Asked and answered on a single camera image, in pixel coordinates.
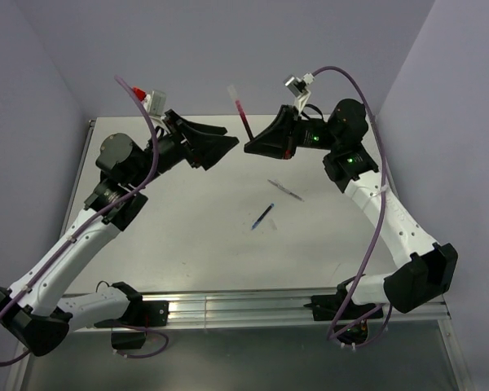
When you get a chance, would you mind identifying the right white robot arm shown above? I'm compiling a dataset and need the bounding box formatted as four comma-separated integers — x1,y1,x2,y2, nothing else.
244,99,458,318

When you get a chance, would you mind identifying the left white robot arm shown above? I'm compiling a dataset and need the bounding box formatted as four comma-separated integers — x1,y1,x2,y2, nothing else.
0,110,239,357

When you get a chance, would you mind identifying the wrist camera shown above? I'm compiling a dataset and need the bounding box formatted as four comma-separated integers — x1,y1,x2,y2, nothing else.
284,72,315,114
132,86,166,119

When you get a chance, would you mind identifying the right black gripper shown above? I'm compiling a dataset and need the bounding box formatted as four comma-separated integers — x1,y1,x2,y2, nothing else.
244,104,340,160

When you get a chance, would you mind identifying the red pen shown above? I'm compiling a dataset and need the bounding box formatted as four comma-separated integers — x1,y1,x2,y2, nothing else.
227,85,253,141

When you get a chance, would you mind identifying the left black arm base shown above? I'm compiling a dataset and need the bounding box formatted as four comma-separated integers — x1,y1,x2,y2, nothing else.
94,301,170,356

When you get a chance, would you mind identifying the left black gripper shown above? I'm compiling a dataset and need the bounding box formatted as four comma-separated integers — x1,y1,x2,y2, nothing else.
129,110,238,190

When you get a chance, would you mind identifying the blue pen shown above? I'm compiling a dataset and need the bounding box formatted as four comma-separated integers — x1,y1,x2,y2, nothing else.
251,203,275,231

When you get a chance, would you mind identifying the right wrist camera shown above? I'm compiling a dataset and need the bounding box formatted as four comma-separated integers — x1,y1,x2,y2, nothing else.
284,72,315,114

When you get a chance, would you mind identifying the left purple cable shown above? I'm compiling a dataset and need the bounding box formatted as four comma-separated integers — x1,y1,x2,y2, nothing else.
0,74,170,365

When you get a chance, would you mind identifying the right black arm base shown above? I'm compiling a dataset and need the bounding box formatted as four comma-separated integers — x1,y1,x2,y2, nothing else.
304,294,384,345

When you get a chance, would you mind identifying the aluminium mounting rail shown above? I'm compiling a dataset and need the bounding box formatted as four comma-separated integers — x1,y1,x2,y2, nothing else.
64,287,452,332

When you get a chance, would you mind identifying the clear capped pen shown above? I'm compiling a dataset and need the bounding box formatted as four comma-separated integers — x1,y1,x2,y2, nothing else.
267,179,304,202

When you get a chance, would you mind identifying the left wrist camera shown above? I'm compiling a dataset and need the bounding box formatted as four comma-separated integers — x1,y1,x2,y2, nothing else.
132,86,166,119

